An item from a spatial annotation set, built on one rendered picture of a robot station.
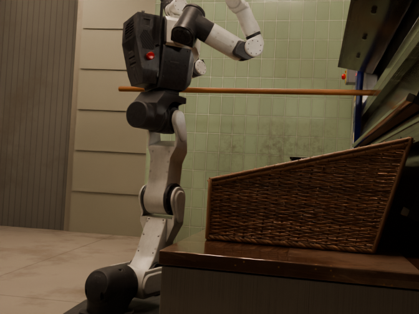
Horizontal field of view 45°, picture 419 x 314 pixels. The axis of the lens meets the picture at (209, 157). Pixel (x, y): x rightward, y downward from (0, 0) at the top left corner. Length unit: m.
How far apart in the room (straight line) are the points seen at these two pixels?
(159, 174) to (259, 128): 1.84
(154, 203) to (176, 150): 0.25
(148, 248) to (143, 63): 0.78
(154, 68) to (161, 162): 0.41
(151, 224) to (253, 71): 2.07
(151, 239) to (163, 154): 0.37
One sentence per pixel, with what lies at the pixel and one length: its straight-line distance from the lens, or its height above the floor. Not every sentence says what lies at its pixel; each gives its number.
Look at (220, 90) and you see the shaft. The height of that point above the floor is 1.19.
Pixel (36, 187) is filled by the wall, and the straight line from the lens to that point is 5.99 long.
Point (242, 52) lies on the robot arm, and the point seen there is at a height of 1.24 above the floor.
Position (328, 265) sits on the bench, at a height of 0.58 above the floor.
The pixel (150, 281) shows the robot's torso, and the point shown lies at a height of 0.29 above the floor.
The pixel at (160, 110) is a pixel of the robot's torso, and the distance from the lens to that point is 2.12.
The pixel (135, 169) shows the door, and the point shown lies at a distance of 5.51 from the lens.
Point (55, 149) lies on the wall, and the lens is 5.90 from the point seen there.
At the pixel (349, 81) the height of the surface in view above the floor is 1.42.
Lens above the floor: 0.75
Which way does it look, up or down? 2 degrees up
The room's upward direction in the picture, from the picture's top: 3 degrees clockwise
